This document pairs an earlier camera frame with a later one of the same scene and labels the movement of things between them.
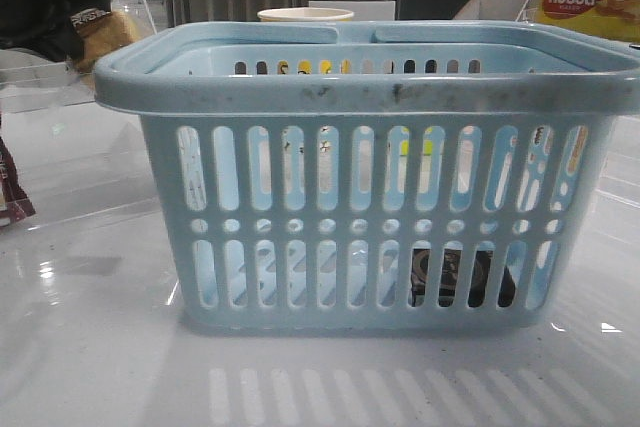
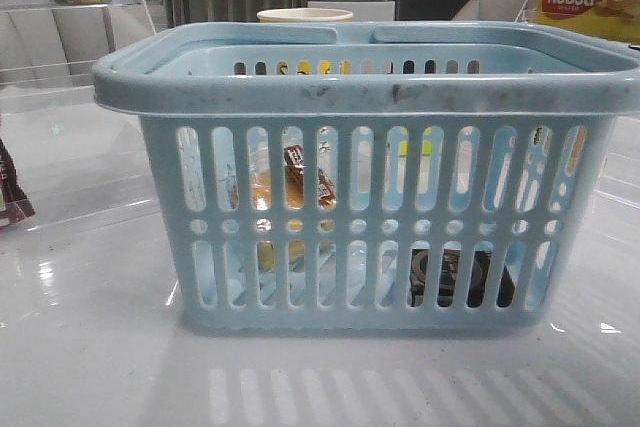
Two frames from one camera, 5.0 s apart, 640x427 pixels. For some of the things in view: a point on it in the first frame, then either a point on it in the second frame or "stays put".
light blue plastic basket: [407, 174] stays put
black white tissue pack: [480, 280] stays put
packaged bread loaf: [101, 32] -> [293, 165]
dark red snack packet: [15, 203] stays put
